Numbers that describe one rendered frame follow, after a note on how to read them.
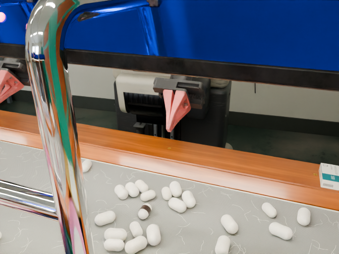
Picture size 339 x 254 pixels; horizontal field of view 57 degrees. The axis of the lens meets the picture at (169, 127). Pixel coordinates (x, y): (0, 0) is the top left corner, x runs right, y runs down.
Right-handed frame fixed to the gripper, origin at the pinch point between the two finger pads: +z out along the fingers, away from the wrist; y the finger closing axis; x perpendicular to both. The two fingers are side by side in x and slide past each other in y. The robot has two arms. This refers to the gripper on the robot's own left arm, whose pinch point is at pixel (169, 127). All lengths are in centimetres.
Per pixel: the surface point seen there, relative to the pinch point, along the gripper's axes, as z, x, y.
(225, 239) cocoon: 18.3, -2.6, 15.0
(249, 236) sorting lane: 16.4, 1.6, 18.3
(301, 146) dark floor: -75, 174, 41
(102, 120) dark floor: -67, 167, -121
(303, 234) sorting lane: 13.8, 3.9, 26.6
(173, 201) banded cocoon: 13.8, 1.2, 4.4
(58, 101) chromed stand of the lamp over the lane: 16.2, -39.5, 6.5
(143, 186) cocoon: 12.1, 2.8, -2.7
